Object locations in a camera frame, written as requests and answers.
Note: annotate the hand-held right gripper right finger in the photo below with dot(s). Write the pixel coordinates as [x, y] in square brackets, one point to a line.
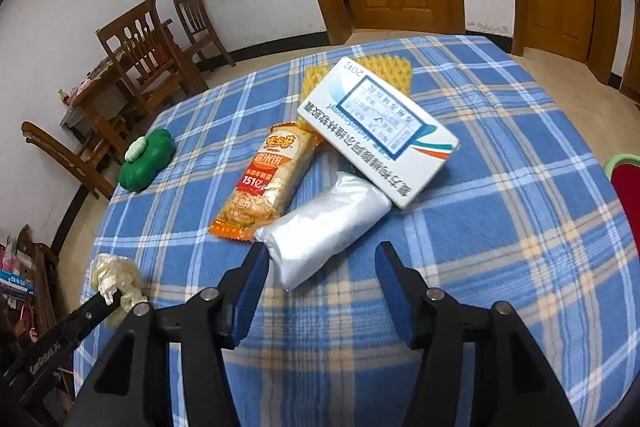
[395, 297]

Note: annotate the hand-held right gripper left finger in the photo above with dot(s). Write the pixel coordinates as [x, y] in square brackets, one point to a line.
[250, 297]

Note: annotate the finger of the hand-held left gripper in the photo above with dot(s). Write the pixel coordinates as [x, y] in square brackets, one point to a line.
[87, 314]

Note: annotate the cream paper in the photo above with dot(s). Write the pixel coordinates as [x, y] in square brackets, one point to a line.
[112, 272]

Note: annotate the silver white plastic packet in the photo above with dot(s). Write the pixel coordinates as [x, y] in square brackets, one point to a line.
[320, 227]

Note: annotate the orange snack packet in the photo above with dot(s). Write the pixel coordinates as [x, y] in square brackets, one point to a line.
[265, 187]

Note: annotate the white cardboard box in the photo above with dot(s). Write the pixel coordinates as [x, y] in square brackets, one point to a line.
[380, 132]

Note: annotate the yellow sponge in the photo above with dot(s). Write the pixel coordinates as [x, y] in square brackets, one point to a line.
[390, 72]

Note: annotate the red basin with green rim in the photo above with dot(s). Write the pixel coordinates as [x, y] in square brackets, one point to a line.
[631, 192]

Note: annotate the pile of small boxes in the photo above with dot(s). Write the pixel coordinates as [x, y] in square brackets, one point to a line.
[15, 279]

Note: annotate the blue plaid blanket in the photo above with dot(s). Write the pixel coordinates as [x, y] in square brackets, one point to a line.
[500, 217]

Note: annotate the green clover-shaped toy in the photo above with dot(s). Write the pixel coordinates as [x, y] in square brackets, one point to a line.
[150, 167]

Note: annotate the wooden chair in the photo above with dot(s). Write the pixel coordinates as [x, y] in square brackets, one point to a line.
[65, 152]
[197, 17]
[145, 52]

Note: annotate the wooden dining table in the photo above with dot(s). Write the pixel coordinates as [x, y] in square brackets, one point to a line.
[95, 112]

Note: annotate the clutter on dining table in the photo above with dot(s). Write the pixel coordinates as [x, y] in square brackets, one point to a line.
[80, 89]

